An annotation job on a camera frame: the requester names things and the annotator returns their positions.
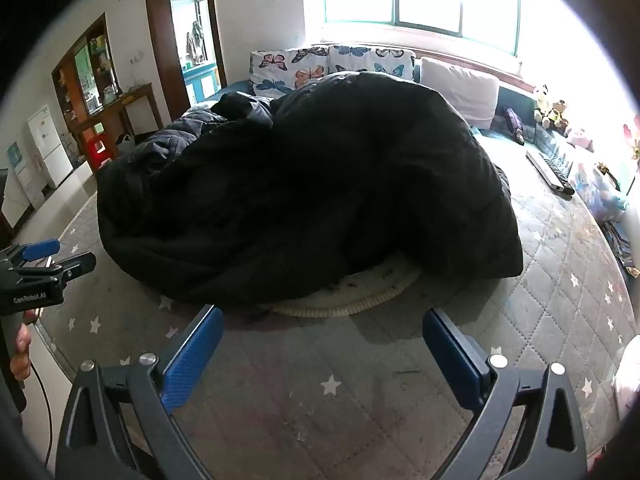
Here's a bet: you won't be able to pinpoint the hanging clothes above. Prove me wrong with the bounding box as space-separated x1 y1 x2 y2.
186 20 207 65

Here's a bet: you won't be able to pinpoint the dark wooden desk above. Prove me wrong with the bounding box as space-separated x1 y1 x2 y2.
70 82 164 162

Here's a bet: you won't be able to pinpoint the pink cloth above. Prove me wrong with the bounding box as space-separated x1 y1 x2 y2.
612 347 640 421

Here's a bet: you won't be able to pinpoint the wooden display cabinet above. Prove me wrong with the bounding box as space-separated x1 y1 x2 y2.
51 12 124 128

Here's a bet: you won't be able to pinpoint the stack of books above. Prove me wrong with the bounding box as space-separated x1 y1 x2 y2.
602 220 640 278

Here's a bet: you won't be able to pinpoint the round cream mat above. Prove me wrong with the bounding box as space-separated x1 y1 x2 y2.
260 254 426 319

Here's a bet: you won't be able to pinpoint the grey quilted star mattress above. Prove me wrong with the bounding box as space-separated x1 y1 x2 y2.
30 125 640 480

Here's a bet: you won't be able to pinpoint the person's left hand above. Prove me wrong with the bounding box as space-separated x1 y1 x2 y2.
10 310 43 382

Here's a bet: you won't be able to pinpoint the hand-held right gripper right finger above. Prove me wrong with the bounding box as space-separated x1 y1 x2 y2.
422 307 588 480

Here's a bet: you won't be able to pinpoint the pink plush toy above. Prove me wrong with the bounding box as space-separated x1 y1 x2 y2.
567 127 596 153

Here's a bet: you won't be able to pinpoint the purple plush toy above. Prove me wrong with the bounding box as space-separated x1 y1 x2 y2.
501 106 527 146

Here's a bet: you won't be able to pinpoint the white box with blue picture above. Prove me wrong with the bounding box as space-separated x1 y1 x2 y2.
5 142 37 211

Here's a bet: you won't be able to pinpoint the grey storage box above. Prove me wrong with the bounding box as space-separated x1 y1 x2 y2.
419 56 501 131

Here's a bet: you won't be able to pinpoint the white refrigerator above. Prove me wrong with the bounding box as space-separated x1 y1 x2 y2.
26 104 75 189

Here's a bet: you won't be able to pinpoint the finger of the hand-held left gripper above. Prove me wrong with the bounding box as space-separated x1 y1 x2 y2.
50 252 97 282
21 239 62 262

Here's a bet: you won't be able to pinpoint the black quilted down jacket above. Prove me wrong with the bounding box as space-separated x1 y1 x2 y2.
96 71 525 307

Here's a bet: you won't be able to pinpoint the black cable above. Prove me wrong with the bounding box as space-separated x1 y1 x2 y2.
29 357 54 467

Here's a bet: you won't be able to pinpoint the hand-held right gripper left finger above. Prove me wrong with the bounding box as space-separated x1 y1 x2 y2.
55 304 224 480

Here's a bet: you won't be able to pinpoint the brown wooden door frame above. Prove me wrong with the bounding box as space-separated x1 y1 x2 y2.
144 0 229 112

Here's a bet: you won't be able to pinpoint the artificial flower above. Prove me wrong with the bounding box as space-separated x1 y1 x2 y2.
622 115 640 162

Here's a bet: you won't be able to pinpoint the red plastic stool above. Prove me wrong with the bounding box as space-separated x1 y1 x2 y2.
86 135 119 174

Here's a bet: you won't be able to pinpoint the blue cabinet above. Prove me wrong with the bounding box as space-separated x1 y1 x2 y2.
182 62 224 104

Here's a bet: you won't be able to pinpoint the butterfly print pillow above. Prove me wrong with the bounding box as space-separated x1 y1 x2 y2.
249 48 331 99
327 43 417 82

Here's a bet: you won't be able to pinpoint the plush toy bear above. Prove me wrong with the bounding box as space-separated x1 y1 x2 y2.
532 84 572 135

